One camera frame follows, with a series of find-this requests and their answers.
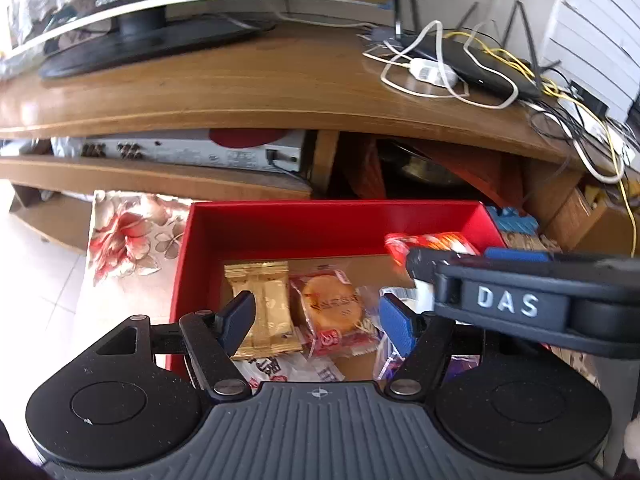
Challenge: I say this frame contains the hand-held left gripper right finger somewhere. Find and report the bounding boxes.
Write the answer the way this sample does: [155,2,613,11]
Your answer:
[379,294,503,401]

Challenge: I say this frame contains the wooden television stand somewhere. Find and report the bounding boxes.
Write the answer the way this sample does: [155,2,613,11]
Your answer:
[0,25,640,256]

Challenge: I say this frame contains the white power adapter with cable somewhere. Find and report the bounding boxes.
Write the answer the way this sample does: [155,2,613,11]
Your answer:
[362,20,518,109]

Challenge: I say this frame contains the red snack packet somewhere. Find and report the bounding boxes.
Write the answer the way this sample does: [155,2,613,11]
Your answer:
[385,232,481,267]

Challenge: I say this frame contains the flat screen television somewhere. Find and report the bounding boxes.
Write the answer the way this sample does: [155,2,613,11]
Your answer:
[0,0,351,81]

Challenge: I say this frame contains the black cables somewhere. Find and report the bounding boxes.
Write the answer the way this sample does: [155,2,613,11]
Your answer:
[527,100,591,161]

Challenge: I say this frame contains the round cake packet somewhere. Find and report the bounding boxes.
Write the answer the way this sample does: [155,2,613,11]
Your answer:
[290,269,381,358]

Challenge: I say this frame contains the silver audio receiver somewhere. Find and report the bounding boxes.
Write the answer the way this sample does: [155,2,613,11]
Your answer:
[52,130,306,176]

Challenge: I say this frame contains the black router with antennas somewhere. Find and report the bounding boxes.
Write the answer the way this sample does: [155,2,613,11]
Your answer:
[395,0,563,101]

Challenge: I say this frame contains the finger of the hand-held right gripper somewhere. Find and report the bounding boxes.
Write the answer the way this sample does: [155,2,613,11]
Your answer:
[485,246,553,260]
[407,247,451,281]

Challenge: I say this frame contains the thick white cable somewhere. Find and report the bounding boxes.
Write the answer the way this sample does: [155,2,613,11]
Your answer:
[570,130,626,183]

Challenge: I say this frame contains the gold snack packet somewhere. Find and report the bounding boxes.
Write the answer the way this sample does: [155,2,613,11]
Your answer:
[224,261,303,361]

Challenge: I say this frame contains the white slatted panel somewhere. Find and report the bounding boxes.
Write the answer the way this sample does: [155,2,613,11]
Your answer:
[542,0,640,123]

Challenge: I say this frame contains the white and red packet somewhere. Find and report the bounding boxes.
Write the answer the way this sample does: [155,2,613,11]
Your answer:
[235,354,346,396]

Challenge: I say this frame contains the blue plastic object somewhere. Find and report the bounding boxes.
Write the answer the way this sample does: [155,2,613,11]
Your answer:
[485,206,540,233]

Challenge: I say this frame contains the brown wooden box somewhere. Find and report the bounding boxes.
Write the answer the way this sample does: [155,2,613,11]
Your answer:
[542,185,640,256]

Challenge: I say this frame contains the floral table cloth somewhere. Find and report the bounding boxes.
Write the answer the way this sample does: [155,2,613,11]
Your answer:
[75,190,601,391]

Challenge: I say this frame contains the red cardboard box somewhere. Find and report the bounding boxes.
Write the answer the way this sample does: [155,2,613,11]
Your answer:
[167,200,551,391]

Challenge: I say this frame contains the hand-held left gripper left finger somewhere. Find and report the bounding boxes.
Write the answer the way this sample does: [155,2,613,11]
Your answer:
[95,290,258,402]

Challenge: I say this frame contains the white power strip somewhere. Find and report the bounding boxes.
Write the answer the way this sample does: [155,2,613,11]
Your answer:
[570,105,640,161]

